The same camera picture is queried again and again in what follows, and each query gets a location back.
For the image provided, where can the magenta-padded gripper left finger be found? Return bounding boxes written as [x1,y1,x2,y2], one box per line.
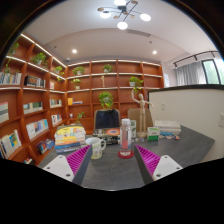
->
[42,144,94,186]

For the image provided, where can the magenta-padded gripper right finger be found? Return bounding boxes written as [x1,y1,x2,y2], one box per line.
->
[133,144,184,186]

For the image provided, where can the clear plastic bottle pink label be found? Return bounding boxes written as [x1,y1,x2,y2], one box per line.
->
[119,118,133,158]

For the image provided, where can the stack of colourful books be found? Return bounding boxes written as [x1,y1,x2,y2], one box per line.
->
[53,124,88,154]

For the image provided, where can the green white small box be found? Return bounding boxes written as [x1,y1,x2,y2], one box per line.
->
[146,126,161,141]

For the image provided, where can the stack of white books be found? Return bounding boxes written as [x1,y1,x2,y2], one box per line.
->
[153,119,182,136]

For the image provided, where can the white mug yellow stripes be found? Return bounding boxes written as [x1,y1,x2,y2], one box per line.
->
[85,136,107,160]

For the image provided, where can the flat round red coaster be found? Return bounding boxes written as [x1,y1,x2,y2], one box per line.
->
[118,149,135,160]

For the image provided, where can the green white drink carton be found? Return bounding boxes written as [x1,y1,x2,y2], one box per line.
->
[129,119,137,139]

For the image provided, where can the wooden artist mannequin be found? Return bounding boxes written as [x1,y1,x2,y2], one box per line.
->
[130,89,155,139]

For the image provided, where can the brown chair back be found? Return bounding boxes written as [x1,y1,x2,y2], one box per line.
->
[127,107,154,129]

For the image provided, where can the dark office chair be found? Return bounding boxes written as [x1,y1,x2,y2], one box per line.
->
[93,108,122,130]

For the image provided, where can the wooden shelf unit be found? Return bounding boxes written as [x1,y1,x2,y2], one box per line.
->
[0,32,165,166]

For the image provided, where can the grey curtain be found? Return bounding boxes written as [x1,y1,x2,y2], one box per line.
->
[175,60,206,87]

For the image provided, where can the window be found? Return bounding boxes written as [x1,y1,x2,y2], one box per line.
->
[201,58,224,85]

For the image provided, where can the ceiling air vent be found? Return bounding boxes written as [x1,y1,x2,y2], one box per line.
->
[125,28,152,38]

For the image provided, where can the ceiling lamp with round lights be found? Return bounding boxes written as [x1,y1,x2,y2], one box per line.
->
[97,0,152,31]

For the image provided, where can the black ceiling track rail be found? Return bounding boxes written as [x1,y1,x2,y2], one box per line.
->
[173,50,219,68]

